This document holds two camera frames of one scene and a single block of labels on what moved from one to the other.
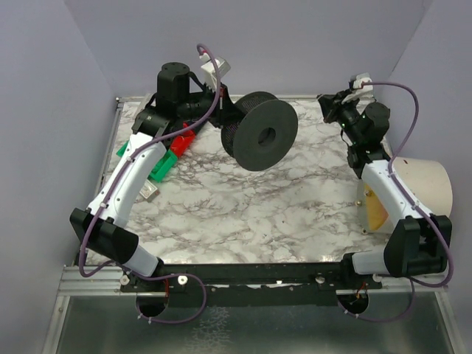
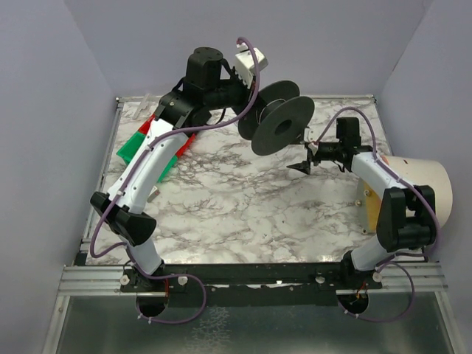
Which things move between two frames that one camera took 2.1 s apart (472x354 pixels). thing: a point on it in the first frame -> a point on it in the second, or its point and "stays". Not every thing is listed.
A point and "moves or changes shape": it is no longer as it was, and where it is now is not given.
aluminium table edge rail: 359,99 stays
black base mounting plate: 250,285 stays
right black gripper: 332,107 -> 311,154
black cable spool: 265,136 moves or changes shape
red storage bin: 181,144 stays
